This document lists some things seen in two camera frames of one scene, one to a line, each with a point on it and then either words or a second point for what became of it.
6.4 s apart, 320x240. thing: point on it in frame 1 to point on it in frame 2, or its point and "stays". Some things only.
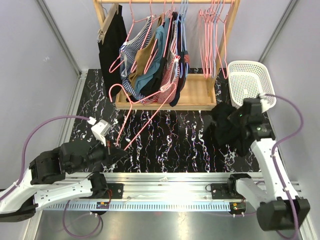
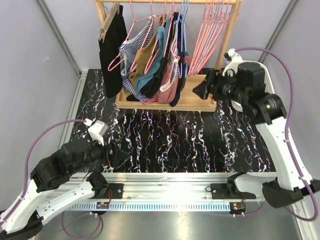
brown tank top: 142,54 stays
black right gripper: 232,117 to 214,77
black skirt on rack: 110,52 stays
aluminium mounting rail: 152,191 stays
